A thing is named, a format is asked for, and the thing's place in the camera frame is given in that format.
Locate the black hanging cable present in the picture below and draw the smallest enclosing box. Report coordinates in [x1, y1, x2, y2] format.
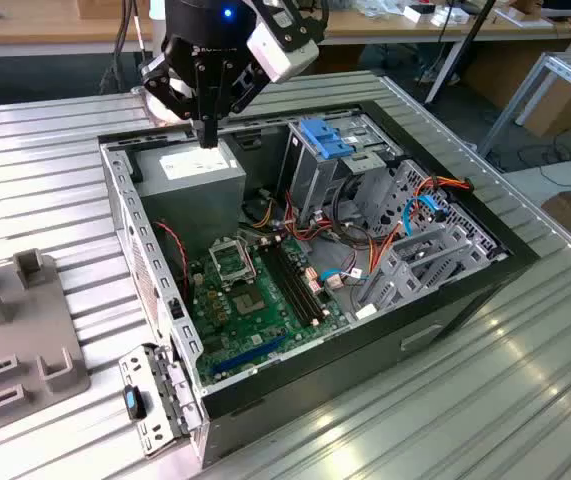
[98, 0, 134, 96]
[112, 0, 140, 96]

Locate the cardboard box under shelf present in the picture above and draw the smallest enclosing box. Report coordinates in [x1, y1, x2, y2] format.
[517, 74, 571, 139]

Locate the metal disk bay cage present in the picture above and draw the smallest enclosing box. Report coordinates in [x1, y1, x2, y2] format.
[349, 158, 511, 321]

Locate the metal optical drive cage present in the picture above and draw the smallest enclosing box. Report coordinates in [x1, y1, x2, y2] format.
[284, 112, 400, 227]

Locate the metal socket cover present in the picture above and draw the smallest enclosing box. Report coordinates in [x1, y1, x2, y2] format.
[207, 236, 258, 282]

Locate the flat beige box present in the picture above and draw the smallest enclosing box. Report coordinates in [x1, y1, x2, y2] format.
[494, 4, 554, 29]

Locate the grey power supply box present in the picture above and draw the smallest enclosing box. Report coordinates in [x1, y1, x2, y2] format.
[132, 137, 247, 261]

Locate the blue plastic drive latch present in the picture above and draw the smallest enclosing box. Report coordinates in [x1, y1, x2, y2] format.
[300, 118, 354, 160]

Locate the plain white box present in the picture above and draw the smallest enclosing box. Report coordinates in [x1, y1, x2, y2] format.
[429, 7, 471, 27]

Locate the grey parts rack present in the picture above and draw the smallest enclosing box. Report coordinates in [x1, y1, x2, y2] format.
[0, 229, 91, 442]

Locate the black RAM slot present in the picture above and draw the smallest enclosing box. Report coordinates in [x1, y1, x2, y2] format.
[270, 242, 325, 325]
[277, 241, 330, 323]
[258, 243, 313, 327]
[264, 243, 319, 326]

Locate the green motherboard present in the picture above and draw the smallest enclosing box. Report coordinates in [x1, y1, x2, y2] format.
[187, 234, 355, 387]

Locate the thick black inner cable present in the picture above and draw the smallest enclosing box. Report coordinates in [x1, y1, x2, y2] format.
[331, 171, 396, 247]

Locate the blue data wire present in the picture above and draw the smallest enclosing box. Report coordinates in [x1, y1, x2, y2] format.
[401, 192, 450, 240]

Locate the blue expansion slot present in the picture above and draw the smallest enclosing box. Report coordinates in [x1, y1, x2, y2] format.
[210, 333, 289, 377]

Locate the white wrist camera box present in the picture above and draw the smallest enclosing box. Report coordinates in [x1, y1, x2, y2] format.
[246, 18, 320, 85]

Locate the black monitor stand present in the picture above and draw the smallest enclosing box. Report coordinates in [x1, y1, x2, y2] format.
[539, 0, 571, 22]

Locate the brown cardboard box on desk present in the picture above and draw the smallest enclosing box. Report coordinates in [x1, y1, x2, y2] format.
[77, 0, 152, 20]

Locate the metal slot bracket plate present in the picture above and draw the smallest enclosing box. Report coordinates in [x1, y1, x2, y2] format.
[117, 341, 205, 460]

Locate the white box with dark lid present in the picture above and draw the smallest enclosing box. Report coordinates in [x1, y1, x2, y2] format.
[403, 3, 439, 24]

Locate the orange yellow power wire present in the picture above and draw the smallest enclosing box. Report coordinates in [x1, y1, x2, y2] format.
[364, 174, 474, 289]

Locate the red black fan wire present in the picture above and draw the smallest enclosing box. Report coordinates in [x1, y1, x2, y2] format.
[156, 221, 192, 304]

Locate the red orange wire bundle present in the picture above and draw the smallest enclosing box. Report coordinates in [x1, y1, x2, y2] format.
[282, 192, 339, 254]

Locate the short pale blue wire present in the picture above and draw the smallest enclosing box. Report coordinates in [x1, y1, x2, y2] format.
[316, 268, 366, 292]

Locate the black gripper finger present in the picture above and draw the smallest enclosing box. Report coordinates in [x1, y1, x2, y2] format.
[139, 51, 212, 150]
[208, 58, 272, 150]

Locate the long wooden desk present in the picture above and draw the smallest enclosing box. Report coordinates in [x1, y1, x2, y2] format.
[0, 0, 571, 59]

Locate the white low table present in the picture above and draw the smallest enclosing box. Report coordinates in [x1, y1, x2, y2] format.
[507, 160, 571, 201]

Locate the black open PC case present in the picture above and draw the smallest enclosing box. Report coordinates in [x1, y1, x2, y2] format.
[97, 99, 541, 469]

